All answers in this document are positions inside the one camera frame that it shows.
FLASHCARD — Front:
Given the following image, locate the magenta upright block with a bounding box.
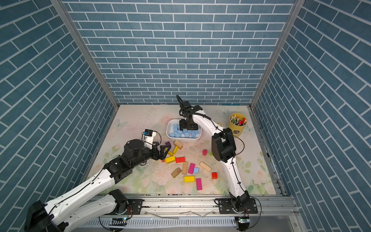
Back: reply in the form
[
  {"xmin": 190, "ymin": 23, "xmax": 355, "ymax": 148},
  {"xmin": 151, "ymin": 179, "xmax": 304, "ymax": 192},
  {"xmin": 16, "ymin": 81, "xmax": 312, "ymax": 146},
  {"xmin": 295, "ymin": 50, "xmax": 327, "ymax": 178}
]
[{"xmin": 188, "ymin": 163, "xmax": 195, "ymax": 174}]

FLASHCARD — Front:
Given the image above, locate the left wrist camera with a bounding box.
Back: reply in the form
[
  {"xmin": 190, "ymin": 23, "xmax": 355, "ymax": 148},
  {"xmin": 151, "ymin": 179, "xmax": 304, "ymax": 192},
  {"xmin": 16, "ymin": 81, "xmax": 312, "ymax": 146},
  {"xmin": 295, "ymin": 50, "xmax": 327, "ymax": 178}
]
[{"xmin": 143, "ymin": 129, "xmax": 159, "ymax": 149}]

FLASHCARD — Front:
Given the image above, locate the tan wooden block upper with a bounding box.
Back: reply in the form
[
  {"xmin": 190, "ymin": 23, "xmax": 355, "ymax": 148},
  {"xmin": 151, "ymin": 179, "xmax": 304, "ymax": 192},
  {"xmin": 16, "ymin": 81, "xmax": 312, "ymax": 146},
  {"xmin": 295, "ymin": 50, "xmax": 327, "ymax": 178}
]
[{"xmin": 174, "ymin": 141, "xmax": 184, "ymax": 149}]

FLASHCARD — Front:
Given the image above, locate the magenta block bottom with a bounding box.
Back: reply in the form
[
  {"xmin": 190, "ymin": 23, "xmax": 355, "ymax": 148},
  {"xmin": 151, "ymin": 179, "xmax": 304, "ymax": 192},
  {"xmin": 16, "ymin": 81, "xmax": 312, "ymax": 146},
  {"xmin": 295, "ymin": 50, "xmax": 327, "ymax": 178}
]
[{"xmin": 196, "ymin": 178, "xmax": 203, "ymax": 191}]

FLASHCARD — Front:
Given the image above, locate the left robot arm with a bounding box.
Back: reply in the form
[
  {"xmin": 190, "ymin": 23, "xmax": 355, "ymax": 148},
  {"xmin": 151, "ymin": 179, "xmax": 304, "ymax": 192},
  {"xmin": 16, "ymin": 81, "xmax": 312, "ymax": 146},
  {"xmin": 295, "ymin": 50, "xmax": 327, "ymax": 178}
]
[{"xmin": 24, "ymin": 139, "xmax": 171, "ymax": 232}]

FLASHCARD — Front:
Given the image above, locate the red long block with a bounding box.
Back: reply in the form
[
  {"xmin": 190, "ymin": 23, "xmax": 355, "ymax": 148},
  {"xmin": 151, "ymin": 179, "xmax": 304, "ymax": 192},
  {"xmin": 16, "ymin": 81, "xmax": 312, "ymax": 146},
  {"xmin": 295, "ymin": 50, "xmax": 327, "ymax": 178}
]
[{"xmin": 175, "ymin": 157, "xmax": 186, "ymax": 163}]

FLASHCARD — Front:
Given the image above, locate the yellow pen holder cup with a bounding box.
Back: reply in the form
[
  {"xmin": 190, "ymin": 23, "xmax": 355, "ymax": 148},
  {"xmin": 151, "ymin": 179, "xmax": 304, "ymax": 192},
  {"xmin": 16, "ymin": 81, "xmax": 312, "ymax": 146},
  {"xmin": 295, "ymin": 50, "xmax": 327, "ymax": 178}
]
[{"xmin": 228, "ymin": 113, "xmax": 247, "ymax": 136}]

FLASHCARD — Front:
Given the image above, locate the tan slanted wooden block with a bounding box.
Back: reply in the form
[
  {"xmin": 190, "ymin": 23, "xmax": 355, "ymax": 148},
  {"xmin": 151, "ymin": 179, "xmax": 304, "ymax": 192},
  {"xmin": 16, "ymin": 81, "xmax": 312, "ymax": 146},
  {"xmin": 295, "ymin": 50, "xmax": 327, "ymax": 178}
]
[{"xmin": 200, "ymin": 162, "xmax": 212, "ymax": 172}]

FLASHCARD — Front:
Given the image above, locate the tan upright wooden block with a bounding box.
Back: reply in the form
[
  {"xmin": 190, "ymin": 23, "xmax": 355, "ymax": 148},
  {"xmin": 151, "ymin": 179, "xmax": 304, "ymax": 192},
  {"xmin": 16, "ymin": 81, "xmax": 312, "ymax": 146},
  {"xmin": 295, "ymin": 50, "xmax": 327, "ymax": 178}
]
[{"xmin": 182, "ymin": 161, "xmax": 188, "ymax": 175}]

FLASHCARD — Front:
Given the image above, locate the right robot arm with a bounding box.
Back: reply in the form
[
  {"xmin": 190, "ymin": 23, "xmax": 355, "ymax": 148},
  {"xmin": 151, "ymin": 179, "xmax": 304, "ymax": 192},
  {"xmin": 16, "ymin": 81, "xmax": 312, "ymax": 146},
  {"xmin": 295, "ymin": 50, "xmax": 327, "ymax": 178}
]
[{"xmin": 177, "ymin": 95, "xmax": 261, "ymax": 213}]

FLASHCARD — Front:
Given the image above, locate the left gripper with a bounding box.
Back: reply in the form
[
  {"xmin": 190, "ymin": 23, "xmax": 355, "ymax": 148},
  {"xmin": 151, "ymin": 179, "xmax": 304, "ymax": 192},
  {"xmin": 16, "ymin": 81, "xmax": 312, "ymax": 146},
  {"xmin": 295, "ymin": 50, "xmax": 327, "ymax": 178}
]
[{"xmin": 130, "ymin": 141, "xmax": 171, "ymax": 169}]

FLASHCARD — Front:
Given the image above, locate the yellow large block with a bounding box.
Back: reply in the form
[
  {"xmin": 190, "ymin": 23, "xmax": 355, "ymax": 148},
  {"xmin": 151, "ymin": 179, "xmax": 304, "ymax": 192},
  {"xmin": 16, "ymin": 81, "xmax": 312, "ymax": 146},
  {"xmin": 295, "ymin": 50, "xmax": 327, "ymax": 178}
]
[{"xmin": 165, "ymin": 156, "xmax": 176, "ymax": 164}]

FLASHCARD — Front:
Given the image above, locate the white rectangular plastic tray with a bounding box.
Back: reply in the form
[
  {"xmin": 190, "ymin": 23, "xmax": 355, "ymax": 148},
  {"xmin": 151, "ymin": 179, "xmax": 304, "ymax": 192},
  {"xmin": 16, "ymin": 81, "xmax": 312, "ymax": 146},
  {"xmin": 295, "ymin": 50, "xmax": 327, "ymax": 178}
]
[{"xmin": 166, "ymin": 119, "xmax": 202, "ymax": 142}]

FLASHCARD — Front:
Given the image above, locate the aluminium mounting rail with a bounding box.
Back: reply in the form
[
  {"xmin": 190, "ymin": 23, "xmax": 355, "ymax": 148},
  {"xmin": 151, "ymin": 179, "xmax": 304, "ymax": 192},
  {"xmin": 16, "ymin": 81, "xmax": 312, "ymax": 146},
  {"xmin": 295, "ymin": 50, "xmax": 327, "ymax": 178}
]
[{"xmin": 125, "ymin": 194, "xmax": 299, "ymax": 218}]

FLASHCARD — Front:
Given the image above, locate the brown grained wooden block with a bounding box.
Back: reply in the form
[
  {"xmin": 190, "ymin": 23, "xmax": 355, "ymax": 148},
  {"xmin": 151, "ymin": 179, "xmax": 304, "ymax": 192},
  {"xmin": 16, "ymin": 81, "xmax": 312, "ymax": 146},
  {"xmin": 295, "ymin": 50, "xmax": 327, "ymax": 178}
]
[{"xmin": 171, "ymin": 167, "xmax": 182, "ymax": 178}]

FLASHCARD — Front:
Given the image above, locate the yellow block bottom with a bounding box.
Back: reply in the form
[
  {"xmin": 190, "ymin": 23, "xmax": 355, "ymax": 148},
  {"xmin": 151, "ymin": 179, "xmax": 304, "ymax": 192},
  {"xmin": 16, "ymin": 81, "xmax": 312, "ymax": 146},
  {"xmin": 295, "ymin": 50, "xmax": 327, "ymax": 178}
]
[{"xmin": 184, "ymin": 176, "xmax": 196, "ymax": 183}]

